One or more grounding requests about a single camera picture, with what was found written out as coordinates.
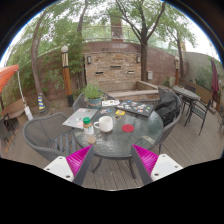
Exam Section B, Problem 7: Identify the silver laptop with stickers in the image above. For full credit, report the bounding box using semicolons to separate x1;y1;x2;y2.
62;107;99;130

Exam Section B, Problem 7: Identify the flat round red coaster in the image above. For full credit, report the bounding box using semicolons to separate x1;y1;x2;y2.
121;123;135;134

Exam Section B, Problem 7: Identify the orange patio umbrella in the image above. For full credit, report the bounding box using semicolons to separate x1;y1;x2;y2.
0;64;34;121

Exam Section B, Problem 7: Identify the black metal chair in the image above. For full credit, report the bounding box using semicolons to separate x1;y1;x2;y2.
191;99;213;136
0;112;16;148

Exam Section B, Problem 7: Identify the striped yellow blue cone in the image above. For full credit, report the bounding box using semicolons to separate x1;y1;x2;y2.
36;92;48;114

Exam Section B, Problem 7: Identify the black laptop with stickers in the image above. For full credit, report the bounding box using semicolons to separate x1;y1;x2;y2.
115;100;155;118

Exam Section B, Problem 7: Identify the white printed booklet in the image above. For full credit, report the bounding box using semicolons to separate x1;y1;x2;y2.
101;99;121;108

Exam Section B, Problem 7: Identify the green plant in blue pot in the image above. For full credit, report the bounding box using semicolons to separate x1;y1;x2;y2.
79;83;105;109

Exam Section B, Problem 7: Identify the wooden bench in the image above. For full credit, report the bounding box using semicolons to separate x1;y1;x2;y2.
0;98;28;121

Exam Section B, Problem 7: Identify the white ceramic mug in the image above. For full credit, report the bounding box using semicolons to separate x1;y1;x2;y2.
93;115;114;133

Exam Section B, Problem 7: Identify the colourful photo card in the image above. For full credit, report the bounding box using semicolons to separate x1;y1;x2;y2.
99;108;114;115

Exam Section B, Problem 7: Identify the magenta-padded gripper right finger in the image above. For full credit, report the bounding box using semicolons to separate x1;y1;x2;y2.
130;143;184;186

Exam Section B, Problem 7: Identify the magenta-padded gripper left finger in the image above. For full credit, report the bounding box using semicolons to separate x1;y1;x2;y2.
43;144;95;187

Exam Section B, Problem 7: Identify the closed maroon patio umbrella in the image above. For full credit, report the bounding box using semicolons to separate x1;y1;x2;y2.
210;59;220;108

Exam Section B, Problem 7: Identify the black jacket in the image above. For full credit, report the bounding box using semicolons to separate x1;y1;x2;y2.
154;90;181;127

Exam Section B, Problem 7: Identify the dark round patio table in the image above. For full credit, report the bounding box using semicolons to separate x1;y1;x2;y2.
172;85;202;126

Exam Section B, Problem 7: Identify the green-capped coffee drink bottle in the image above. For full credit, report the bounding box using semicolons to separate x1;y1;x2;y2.
82;116;97;145

